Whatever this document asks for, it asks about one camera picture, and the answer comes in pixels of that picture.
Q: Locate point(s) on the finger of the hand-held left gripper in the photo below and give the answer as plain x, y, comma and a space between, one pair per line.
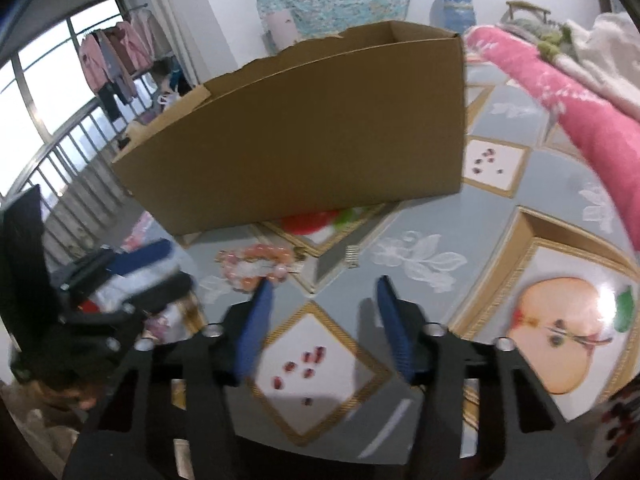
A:
160, 290
145, 255

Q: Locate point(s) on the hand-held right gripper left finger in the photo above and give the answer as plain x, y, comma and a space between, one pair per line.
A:
255, 330

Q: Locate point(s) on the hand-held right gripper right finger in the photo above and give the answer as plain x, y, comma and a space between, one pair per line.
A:
395, 330

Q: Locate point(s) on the brown cardboard box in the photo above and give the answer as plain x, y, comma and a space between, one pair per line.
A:
300, 135

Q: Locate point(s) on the person's left hand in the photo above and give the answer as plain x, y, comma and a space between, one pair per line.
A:
70, 400

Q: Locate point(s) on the small metal spring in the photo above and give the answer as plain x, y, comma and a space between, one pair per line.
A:
353, 256

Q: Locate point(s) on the metal balcony railing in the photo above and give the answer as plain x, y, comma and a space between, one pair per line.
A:
50, 151

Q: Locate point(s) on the fruit print tablecloth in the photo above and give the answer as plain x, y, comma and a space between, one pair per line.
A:
450, 220

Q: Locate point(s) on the small white plastic bag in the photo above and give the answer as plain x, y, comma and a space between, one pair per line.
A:
170, 99

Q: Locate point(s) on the row of hanging clothes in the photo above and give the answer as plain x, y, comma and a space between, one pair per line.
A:
125, 45

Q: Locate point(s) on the pink floral blanket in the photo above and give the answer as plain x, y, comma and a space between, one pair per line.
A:
565, 105

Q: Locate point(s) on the green plush toy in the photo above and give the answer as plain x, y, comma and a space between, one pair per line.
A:
555, 42

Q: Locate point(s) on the wooden chair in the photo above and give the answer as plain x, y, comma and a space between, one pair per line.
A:
525, 10

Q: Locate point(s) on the white fleece blanket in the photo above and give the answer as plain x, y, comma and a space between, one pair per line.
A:
610, 55

